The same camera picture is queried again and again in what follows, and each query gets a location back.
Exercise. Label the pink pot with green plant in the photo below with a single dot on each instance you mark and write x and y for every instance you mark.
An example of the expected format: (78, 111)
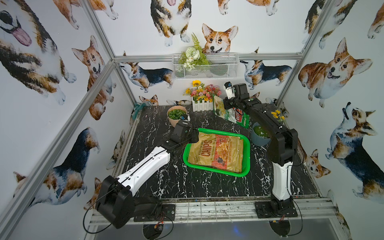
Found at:
(174, 114)

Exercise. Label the green plastic basket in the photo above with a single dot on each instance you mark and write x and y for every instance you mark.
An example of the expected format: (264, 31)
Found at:
(246, 154)

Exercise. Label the white fence flower planter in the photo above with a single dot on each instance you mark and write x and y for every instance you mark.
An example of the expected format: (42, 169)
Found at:
(202, 95)

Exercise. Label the yellow flower sprig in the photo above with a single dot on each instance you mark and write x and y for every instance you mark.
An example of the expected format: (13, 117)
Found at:
(278, 115)

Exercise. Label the white flower fern bouquet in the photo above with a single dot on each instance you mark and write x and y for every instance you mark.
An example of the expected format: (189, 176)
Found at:
(193, 56)

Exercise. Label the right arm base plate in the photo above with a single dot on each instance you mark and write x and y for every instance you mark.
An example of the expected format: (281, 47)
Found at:
(276, 209)

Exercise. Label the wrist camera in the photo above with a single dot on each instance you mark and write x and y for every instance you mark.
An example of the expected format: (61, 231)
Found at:
(229, 90)
(185, 117)

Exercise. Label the blue-grey pot with plant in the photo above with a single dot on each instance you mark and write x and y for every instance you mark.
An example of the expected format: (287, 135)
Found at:
(259, 136)

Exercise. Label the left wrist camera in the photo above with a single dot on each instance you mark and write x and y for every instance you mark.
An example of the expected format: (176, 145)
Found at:
(185, 117)

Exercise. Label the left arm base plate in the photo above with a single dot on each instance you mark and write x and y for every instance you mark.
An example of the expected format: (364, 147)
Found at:
(165, 212)

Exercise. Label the green white cassava chips bag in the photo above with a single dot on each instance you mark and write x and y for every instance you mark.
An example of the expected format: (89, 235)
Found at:
(233, 115)

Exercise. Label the teal grey cloth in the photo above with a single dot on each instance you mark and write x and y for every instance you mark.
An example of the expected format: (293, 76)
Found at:
(137, 108)

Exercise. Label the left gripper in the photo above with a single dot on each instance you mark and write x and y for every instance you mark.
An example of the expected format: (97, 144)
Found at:
(186, 127)

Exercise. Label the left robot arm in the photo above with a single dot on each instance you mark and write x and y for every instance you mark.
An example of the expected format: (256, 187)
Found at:
(117, 201)

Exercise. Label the tan red kettle chips bag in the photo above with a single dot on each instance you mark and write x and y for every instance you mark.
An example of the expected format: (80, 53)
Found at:
(218, 152)

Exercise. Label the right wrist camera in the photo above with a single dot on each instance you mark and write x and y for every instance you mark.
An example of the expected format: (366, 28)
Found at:
(229, 90)

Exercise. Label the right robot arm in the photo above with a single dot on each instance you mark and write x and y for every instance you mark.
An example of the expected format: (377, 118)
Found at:
(282, 150)

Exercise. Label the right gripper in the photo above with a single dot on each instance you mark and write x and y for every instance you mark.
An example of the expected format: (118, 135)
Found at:
(234, 102)

